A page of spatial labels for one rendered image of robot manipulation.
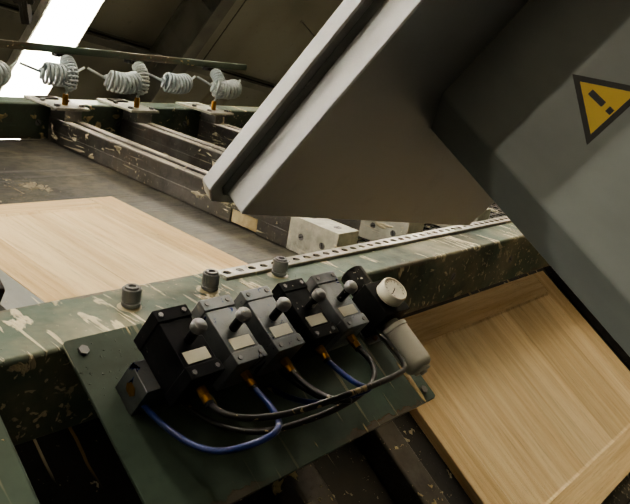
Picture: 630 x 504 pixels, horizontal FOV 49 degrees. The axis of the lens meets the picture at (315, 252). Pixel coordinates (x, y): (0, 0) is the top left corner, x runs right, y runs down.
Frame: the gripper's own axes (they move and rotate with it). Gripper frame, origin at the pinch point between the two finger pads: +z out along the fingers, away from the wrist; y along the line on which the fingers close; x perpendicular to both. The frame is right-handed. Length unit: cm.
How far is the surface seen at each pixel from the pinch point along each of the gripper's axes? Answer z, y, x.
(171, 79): 43, -23, -67
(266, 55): 194, -83, -467
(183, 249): 28, -31, 39
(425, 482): 55, -73, 69
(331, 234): 27, -58, 34
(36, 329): 10, -16, 77
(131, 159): 41.2, -16.2, -13.9
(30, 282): 19, -10, 59
